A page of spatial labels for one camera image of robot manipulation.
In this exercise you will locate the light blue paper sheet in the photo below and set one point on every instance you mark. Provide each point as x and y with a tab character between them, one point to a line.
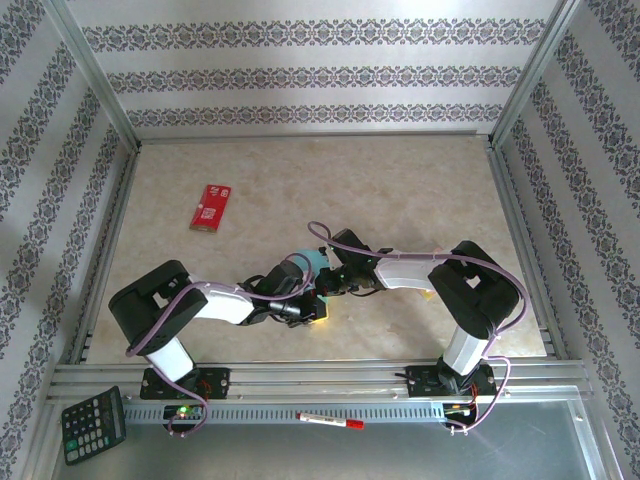
316	260

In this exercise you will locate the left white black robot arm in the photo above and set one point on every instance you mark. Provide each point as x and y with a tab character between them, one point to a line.
150	310

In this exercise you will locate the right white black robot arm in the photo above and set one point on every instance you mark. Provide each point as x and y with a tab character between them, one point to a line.
475	295

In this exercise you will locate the red white marker pen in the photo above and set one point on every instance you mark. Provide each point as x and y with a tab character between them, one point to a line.
330	421

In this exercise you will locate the red snack packet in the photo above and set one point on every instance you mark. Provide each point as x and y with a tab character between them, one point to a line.
210	207

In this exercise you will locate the grey metal shelf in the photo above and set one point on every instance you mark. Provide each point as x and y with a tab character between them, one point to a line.
325	455

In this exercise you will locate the small lit circuit board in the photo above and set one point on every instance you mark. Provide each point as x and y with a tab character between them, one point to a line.
457	409
184	411

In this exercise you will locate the black calculator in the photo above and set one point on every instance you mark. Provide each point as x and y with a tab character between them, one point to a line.
92	425

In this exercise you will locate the long aluminium base rail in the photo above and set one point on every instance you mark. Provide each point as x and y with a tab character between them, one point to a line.
320	380

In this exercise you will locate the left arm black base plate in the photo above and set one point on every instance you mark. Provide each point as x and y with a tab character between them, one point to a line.
215	382

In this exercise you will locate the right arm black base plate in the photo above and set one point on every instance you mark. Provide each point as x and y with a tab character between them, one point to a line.
420	382

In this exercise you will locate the aluminium frame rail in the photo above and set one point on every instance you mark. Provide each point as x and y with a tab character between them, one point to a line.
310	137
525	240
107	240

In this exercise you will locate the aluminium frame post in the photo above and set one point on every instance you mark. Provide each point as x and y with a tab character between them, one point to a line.
90	65
535	65

